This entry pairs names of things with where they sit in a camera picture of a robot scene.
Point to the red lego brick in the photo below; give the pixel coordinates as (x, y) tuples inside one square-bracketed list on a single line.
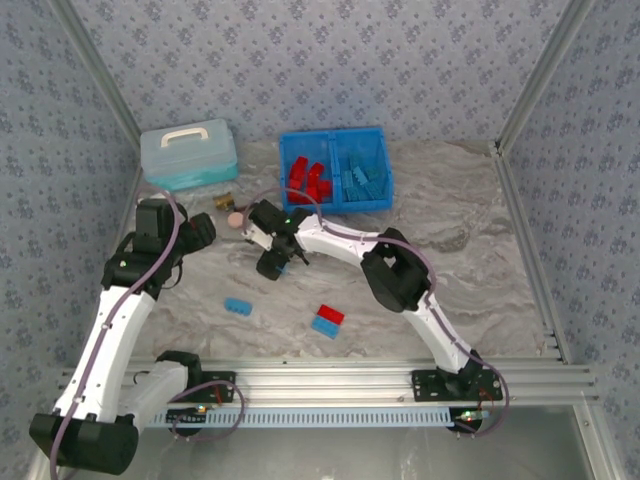
[(331, 314), (316, 174), (312, 195), (325, 189), (298, 195), (299, 169)]

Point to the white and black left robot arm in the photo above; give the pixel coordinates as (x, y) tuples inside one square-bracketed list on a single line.
[(107, 330)]

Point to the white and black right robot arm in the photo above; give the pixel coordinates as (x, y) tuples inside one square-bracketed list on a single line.
[(340, 240)]

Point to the brass pipe fitting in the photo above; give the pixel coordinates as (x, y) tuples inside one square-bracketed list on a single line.
[(223, 201)]

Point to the pink round disc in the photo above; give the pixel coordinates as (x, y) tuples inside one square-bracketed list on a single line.
[(235, 220)]

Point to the blue divided plastic bin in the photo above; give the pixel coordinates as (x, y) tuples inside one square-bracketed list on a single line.
[(332, 145)]

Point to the wide aluminium frame rail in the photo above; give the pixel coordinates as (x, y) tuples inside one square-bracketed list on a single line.
[(325, 380)]

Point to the slanted aluminium frame post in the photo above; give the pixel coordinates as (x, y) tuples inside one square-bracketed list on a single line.
[(546, 70), (95, 70)]

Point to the black bracket with LED board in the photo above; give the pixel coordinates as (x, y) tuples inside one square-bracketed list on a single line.
[(187, 419), (467, 424)]

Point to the short aluminium frame leg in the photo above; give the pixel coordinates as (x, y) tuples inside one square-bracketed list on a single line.
[(595, 440)]

